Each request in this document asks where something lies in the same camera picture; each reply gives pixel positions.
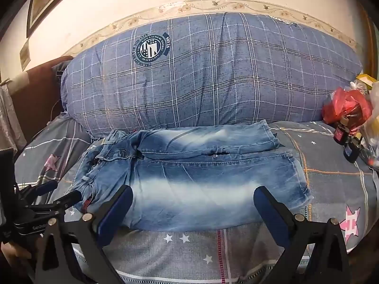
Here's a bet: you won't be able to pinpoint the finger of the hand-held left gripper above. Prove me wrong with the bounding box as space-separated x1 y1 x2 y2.
53 190 83 211
29 180 59 197

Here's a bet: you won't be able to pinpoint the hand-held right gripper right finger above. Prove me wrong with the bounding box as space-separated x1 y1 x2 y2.
253 186 351 284

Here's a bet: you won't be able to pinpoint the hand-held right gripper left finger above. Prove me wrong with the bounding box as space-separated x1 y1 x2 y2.
35 185 134 284

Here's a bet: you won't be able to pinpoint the blue denim pants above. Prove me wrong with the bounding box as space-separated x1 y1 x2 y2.
69 120 314 233

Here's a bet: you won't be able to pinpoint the person's left hand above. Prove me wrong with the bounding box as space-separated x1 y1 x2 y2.
0 240 32 262

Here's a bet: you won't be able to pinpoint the grey hanging cloth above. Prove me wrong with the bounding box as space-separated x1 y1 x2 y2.
0 84 27 151

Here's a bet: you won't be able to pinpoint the grey star print bed sheet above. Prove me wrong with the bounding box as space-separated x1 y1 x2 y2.
13 114 379 284

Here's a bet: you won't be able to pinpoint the brown headboard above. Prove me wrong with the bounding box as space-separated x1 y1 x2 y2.
9 56 73 142

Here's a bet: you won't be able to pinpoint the dark blue bottle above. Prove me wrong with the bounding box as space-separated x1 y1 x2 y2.
343 138 363 163

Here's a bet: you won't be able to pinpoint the dark red bottle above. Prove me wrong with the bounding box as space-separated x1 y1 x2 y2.
334 118 353 146

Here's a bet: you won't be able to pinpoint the red plastic bag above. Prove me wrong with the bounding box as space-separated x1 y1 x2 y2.
322 88 373 126

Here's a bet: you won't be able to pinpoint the yellow packet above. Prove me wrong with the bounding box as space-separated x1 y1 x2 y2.
357 74 379 95

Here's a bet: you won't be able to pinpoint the thin white cable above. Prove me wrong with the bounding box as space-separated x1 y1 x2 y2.
49 99 64 119

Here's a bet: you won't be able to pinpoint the small wall picture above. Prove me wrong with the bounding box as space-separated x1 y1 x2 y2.
19 40 30 71

